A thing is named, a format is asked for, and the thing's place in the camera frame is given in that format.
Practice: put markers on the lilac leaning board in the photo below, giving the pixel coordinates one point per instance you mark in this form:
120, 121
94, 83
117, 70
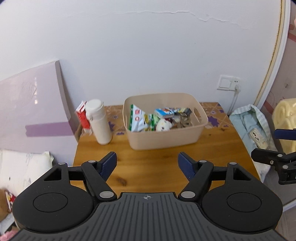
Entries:
35, 116

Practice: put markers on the long cartoon character box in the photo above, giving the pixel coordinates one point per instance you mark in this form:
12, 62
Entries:
178, 110

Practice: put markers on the white wall socket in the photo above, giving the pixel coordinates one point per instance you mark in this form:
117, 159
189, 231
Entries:
228, 83

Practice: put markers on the red white milk carton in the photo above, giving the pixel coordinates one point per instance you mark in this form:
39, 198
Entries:
80, 111

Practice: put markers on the green white chip bag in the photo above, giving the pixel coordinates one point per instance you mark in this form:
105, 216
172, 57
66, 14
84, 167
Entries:
137, 120

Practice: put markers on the blue cartoon small box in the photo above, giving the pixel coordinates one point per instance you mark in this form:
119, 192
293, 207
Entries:
163, 113

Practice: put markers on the beige plastic storage basket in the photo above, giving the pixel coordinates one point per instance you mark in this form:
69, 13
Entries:
148, 140

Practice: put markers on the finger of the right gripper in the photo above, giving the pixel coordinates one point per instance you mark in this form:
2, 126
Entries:
284, 164
285, 134

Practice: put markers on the light blue cloth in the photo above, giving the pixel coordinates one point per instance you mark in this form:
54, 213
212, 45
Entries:
252, 127

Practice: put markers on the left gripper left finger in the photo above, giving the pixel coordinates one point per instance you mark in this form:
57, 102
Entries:
96, 174

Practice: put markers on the white plush toy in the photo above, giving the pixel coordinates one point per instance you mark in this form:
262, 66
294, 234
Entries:
164, 125

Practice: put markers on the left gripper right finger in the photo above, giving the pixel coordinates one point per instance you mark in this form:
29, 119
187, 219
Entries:
199, 176

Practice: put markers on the white power strip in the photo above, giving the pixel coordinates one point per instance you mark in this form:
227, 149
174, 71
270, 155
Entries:
259, 139

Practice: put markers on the black power adapter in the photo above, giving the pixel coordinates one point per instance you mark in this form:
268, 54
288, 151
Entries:
187, 112

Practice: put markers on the green snack packet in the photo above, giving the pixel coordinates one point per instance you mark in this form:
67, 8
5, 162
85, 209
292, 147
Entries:
150, 122

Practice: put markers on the yellow plush cushion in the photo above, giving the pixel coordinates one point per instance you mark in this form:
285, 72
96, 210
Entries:
284, 118

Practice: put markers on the white thermos bottle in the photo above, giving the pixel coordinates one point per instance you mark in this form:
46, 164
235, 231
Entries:
96, 115

